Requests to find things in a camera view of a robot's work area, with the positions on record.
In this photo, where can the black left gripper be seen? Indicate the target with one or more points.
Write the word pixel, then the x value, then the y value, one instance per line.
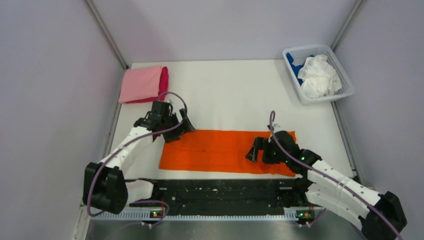
pixel 174 136

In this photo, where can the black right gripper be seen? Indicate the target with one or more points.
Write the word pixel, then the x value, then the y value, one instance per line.
pixel 260 143

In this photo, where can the orange t shirt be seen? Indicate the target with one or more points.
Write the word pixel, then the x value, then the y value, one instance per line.
pixel 218 151

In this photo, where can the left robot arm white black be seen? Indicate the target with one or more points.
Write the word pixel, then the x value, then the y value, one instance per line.
pixel 105 187

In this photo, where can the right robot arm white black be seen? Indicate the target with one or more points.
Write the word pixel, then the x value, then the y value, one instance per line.
pixel 378 216

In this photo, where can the crimson folded t shirt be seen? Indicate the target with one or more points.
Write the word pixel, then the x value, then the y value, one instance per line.
pixel 163 87

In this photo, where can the pink folded t shirt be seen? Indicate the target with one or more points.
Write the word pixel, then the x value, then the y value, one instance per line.
pixel 140 84

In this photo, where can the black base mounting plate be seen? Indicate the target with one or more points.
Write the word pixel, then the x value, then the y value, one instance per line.
pixel 229 197

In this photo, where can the blue t shirt in basket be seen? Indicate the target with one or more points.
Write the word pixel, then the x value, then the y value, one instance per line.
pixel 295 68

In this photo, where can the white crumpled t shirt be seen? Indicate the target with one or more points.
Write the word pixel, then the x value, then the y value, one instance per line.
pixel 318 77

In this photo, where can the white plastic basket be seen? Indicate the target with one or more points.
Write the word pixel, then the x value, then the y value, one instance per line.
pixel 300 54

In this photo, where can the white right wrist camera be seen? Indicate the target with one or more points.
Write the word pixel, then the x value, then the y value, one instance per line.
pixel 275 128

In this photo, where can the white slotted cable duct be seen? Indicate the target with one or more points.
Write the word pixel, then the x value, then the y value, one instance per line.
pixel 140 214

